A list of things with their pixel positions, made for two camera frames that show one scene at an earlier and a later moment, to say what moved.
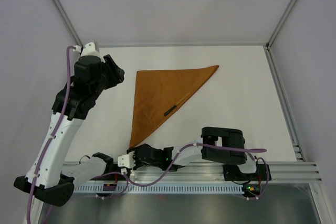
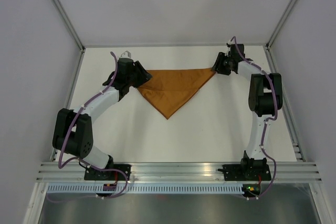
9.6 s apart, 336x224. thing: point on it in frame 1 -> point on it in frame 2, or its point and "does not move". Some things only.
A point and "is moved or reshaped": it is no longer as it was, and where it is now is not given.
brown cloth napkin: (157, 91) is moved or reshaped
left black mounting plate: (112, 167) does not move
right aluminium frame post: (289, 9) does not move
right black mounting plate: (232, 172) does not move
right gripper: (135, 148) -> (218, 64)
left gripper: (117, 74) -> (144, 75)
